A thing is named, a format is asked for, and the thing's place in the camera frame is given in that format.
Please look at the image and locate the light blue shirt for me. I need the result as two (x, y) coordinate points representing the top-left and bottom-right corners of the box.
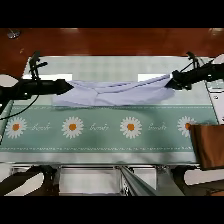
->
(50, 73), (176, 108)

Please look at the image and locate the silver frame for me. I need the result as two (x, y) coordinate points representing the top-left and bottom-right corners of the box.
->
(0, 78), (224, 197)

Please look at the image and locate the brown garment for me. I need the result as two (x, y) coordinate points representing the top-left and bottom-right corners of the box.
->
(188, 123), (224, 171)

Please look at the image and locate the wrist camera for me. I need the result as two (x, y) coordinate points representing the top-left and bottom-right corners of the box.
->
(185, 50), (202, 69)
(28, 50), (49, 82)

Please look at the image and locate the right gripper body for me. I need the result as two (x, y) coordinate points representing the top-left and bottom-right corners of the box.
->
(165, 68), (195, 91)

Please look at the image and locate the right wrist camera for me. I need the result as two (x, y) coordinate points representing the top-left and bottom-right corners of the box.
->
(185, 50), (202, 69)

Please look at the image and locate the black cable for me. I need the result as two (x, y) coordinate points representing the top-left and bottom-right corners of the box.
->
(0, 93), (41, 122)

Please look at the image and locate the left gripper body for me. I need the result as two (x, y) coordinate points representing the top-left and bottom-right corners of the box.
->
(40, 78), (75, 97)

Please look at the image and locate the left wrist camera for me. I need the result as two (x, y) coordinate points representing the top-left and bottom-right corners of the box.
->
(28, 50), (49, 82)

